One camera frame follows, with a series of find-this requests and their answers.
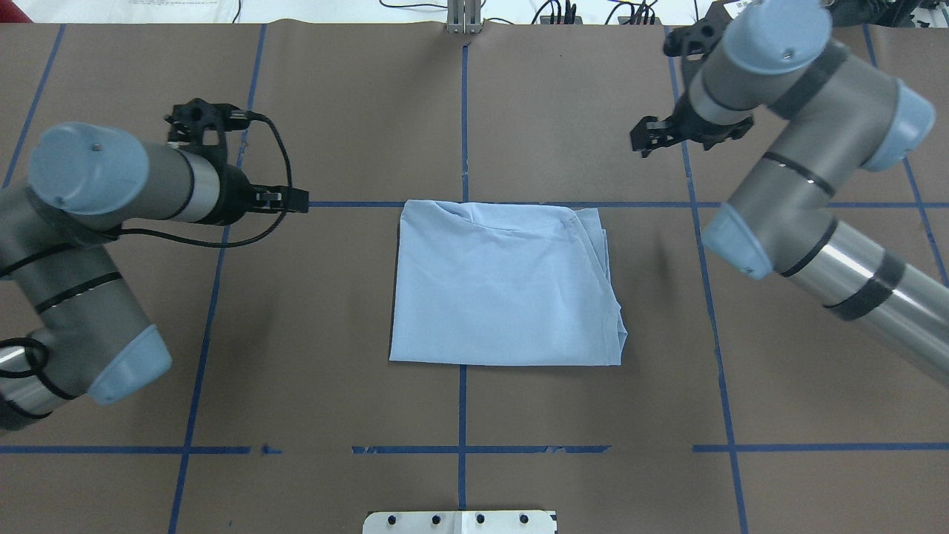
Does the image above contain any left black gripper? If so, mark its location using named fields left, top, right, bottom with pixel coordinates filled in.
left=216, top=165, right=309, bottom=225

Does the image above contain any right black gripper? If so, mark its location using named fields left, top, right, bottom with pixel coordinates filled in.
left=629, top=97, right=755, bottom=158

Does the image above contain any light blue t-shirt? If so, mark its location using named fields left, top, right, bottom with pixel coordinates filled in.
left=389, top=200, right=628, bottom=367

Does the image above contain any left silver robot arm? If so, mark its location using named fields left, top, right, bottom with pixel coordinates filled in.
left=2, top=112, right=309, bottom=433

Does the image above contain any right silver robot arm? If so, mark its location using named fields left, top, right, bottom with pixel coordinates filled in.
left=630, top=1, right=947, bottom=384

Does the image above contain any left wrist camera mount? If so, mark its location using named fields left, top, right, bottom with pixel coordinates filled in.
left=164, top=98, right=251, bottom=163

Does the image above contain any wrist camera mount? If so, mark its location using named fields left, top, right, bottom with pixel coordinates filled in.
left=164, top=98, right=251, bottom=163
left=662, top=11, right=733, bottom=82

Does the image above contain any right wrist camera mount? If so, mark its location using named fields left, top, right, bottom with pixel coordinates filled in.
left=662, top=11, right=733, bottom=82

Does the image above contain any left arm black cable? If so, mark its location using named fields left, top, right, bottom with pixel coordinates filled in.
left=0, top=111, right=294, bottom=401

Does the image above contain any aluminium frame post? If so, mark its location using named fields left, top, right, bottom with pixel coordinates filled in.
left=446, top=0, right=483, bottom=35

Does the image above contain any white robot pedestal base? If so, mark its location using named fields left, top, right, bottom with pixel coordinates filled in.
left=362, top=510, right=559, bottom=533

